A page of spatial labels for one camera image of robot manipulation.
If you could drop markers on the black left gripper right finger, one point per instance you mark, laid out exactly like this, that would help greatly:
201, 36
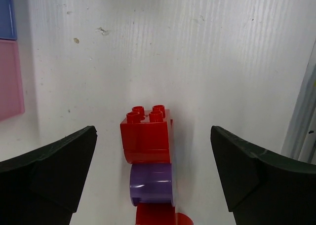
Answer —
262, 187

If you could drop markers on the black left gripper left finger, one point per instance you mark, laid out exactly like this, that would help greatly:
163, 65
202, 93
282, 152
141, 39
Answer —
44, 186

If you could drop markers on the purple arch lego brick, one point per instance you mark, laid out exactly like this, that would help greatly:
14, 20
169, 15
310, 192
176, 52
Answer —
152, 183

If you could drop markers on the red lego pile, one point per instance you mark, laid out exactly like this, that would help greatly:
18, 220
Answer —
147, 137

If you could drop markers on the pink container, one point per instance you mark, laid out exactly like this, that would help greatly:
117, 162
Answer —
11, 89

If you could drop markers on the purple-blue container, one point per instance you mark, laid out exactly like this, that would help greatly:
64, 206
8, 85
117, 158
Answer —
7, 20

